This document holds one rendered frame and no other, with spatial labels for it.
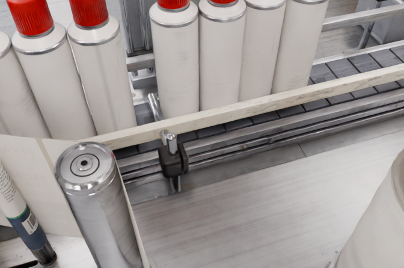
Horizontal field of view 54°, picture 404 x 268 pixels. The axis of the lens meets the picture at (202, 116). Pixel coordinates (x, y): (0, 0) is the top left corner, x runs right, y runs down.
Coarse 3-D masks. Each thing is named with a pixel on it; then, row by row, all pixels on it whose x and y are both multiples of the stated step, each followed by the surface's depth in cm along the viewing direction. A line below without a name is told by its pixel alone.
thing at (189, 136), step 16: (400, 48) 64; (320, 64) 61; (336, 64) 61; (352, 64) 61; (368, 64) 61; (384, 64) 61; (320, 80) 58; (400, 80) 58; (336, 96) 56; (352, 96) 56; (368, 96) 57; (144, 112) 54; (272, 112) 54; (288, 112) 54; (304, 112) 55; (208, 128) 52; (224, 128) 53; (240, 128) 52; (144, 144) 50; (160, 144) 50
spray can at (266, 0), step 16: (256, 0) 42; (272, 0) 42; (256, 16) 43; (272, 16) 43; (256, 32) 45; (272, 32) 45; (256, 48) 46; (272, 48) 47; (256, 64) 48; (272, 64) 49; (240, 80) 51; (256, 80) 50; (272, 80) 52; (240, 96) 53; (256, 96) 52
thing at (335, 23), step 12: (360, 12) 56; (372, 12) 56; (384, 12) 56; (396, 12) 57; (324, 24) 54; (336, 24) 55; (348, 24) 55; (360, 24) 56; (132, 60) 49; (144, 60) 49
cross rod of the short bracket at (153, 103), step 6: (150, 96) 52; (150, 102) 51; (156, 102) 51; (150, 108) 51; (156, 108) 50; (156, 114) 49; (156, 120) 49; (162, 132) 47; (168, 132) 48; (162, 138) 47
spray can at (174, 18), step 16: (160, 0) 40; (176, 0) 39; (160, 16) 40; (176, 16) 40; (192, 16) 41; (160, 32) 41; (176, 32) 41; (192, 32) 42; (160, 48) 43; (176, 48) 42; (192, 48) 43; (160, 64) 45; (176, 64) 44; (192, 64) 45; (160, 80) 47; (176, 80) 46; (192, 80) 47; (160, 96) 49; (176, 96) 47; (192, 96) 48; (176, 112) 49; (192, 112) 50
